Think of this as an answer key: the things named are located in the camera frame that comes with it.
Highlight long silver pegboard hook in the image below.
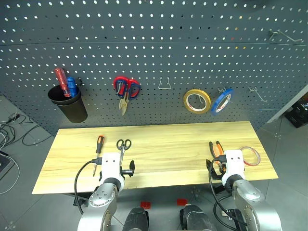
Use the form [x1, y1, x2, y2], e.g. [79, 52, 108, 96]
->
[268, 29, 303, 44]

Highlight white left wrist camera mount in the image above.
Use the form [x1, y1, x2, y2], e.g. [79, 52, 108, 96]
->
[99, 152, 127, 191]

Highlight blue handled screwdriver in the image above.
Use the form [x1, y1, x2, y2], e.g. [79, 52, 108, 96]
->
[66, 77, 78, 98]

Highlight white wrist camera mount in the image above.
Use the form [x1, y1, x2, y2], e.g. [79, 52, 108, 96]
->
[221, 149, 247, 187]
[99, 152, 127, 191]

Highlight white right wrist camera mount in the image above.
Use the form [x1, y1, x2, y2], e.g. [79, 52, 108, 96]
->
[221, 149, 247, 187]

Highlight clear red tape roll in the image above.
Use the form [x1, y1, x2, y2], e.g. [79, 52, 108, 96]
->
[240, 146, 261, 167]

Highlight red and blue scissors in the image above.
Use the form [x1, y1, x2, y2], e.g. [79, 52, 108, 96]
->
[113, 76, 141, 117]

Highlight grey floor device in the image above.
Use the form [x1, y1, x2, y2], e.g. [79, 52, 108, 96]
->
[0, 151, 14, 180]

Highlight black scissors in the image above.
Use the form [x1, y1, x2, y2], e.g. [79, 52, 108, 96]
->
[116, 139, 132, 169]

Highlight orange and black pliers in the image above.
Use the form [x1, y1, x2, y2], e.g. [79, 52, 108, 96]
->
[208, 141, 227, 174]

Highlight orange and black screwdriver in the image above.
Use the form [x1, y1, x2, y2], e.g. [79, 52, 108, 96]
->
[92, 134, 105, 177]

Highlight black box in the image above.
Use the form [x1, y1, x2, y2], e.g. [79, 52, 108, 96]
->
[284, 99, 308, 129]

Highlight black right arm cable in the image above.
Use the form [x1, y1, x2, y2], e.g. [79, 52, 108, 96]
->
[208, 155, 249, 227]

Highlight yellow tape roll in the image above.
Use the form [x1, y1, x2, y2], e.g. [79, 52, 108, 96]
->
[182, 89, 212, 114]

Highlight red handled screwdriver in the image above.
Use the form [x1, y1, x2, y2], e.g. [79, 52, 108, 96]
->
[53, 68, 72, 98]

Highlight grey metal pegboard wall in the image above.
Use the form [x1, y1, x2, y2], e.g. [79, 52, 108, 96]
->
[0, 0, 308, 137]

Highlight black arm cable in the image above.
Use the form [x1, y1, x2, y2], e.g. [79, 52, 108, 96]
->
[74, 157, 103, 215]
[208, 155, 249, 227]

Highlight black cup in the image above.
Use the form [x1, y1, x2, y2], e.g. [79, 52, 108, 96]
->
[47, 86, 89, 124]

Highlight silver wire loop hook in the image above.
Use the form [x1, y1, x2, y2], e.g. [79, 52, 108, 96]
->
[158, 77, 172, 90]

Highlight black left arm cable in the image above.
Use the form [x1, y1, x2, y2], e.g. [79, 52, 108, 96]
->
[74, 157, 103, 215]

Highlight blue tape roll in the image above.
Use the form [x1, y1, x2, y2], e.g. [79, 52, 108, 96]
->
[210, 88, 235, 116]

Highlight white floor cable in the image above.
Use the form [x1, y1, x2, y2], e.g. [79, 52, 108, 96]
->
[0, 131, 21, 195]

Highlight black floor cable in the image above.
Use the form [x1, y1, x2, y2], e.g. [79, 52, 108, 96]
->
[0, 113, 53, 146]

